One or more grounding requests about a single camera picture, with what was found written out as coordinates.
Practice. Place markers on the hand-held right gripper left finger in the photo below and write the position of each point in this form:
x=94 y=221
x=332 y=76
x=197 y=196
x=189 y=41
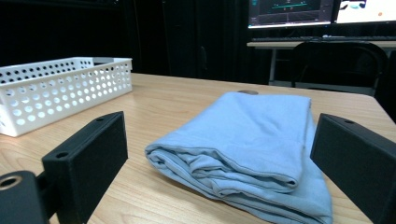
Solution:
x=87 y=155

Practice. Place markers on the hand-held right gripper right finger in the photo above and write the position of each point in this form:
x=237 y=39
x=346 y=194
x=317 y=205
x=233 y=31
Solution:
x=358 y=158

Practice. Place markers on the white perforated plastic basket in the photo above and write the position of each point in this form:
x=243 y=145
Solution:
x=62 y=93

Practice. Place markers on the light blue cloth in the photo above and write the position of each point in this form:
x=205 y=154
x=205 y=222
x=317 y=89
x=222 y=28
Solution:
x=249 y=133

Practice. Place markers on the black folding chair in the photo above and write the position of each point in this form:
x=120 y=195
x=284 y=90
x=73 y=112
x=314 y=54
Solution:
x=339 y=65

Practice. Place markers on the black curtain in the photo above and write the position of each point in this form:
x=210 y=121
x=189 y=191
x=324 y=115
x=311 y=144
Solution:
x=93 y=28

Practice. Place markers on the black keyboard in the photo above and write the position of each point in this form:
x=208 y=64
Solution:
x=280 y=39

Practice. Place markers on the white-legged desk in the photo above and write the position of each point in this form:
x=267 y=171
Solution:
x=267 y=44

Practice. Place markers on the computer monitor with white screen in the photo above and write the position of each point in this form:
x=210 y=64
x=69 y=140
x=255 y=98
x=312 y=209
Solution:
x=367 y=11

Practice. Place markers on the computer monitor with dark screen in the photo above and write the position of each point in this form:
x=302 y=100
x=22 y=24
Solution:
x=289 y=12

